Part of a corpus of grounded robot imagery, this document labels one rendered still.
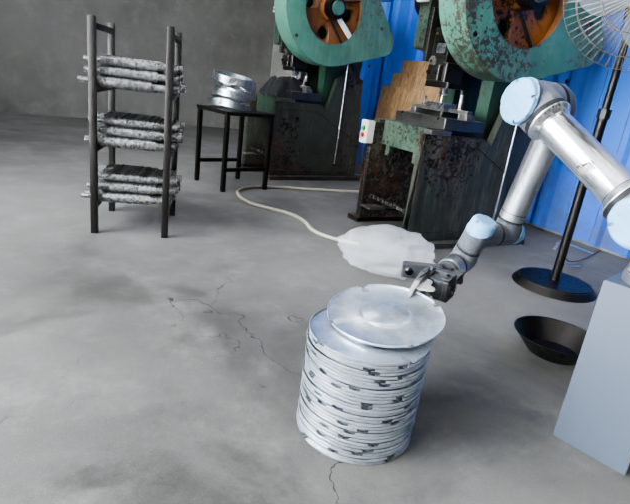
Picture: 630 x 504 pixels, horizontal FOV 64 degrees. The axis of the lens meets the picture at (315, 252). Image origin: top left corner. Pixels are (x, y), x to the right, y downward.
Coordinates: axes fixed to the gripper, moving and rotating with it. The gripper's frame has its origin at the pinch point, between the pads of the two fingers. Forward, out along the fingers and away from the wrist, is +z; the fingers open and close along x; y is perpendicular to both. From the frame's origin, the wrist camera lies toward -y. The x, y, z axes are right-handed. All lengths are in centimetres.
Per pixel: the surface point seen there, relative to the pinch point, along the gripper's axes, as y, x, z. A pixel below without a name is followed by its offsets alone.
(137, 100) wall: -545, 45, -297
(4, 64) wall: -604, 0, -168
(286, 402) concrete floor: -17.7, 27.0, 28.6
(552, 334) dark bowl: 27, 39, -75
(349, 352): 1.8, 0.2, 31.1
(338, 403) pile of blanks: 2.7, 11.0, 35.4
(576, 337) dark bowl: 34, 38, -76
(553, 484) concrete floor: 45, 30, 7
